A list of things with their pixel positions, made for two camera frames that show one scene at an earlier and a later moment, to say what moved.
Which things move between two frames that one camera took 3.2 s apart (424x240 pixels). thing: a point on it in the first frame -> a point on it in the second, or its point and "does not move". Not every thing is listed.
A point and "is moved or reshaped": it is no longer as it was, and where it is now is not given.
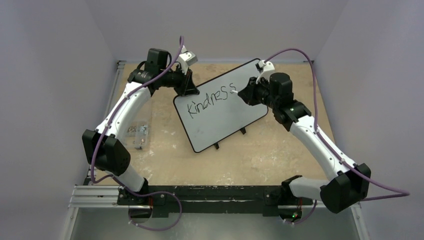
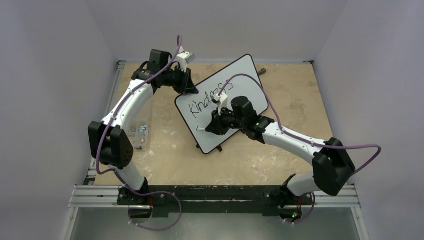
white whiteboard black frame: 217,111 is moved or reshaped
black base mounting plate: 264,199 does not move
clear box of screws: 137,134 does not move
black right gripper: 252,91 -> 216,122
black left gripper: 187,87 does not move
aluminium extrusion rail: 95,196 does not move
